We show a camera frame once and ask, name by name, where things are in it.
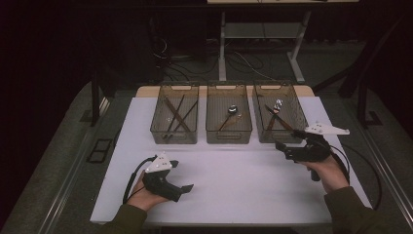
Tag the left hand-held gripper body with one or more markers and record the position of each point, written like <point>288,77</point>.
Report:
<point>159,185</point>

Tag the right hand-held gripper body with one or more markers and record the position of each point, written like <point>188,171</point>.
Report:
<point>310,151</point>

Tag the clear grey plastic bin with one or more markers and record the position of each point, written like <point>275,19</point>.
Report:
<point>292,107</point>
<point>228,130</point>
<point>175,120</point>

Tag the metal spoon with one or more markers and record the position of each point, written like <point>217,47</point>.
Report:
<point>232,109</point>

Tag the person's left hand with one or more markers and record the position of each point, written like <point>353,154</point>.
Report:
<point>144,201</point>

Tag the person's right hand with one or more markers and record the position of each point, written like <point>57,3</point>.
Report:
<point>334,175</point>

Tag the white table mat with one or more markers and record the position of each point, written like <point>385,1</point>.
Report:
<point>233,195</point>

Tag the black metal stand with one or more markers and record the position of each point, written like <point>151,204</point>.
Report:
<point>95,97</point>
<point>362,97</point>

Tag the black rectangular floor frame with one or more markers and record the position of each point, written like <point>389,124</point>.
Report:
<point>94,157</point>

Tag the metal floor rail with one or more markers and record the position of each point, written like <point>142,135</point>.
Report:
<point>386,175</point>
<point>69,182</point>

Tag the white metal desk frame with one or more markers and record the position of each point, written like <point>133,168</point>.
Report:
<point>222,48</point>

